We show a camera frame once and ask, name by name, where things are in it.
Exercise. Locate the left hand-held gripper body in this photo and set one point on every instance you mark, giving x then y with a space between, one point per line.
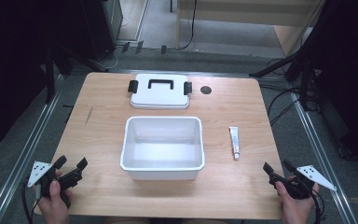
71 179

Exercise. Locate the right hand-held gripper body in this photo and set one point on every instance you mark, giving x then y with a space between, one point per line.
301 188

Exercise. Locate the white ointment tube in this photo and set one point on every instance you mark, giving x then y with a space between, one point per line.
235 141

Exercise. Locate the white plastic storage box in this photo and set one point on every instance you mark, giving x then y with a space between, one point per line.
163 152

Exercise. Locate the person's right hand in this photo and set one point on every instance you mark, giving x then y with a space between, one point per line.
298 210

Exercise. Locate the person's left hand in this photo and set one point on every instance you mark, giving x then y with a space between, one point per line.
55 208

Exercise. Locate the black metal stand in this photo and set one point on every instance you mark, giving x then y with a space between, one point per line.
49 77

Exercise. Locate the black tripod stand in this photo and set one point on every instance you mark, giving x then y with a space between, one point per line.
301 67

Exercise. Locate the dark round table grommet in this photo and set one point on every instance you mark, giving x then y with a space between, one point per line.
205 90

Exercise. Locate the dark curtain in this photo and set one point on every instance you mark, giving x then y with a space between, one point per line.
351 77
21 62

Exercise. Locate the black cabinet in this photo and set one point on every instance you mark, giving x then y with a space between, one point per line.
101 28

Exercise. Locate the light wooden furniture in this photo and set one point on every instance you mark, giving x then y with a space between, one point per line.
245 12

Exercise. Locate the metal floor rail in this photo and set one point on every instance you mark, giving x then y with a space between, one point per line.
21 155
321 161

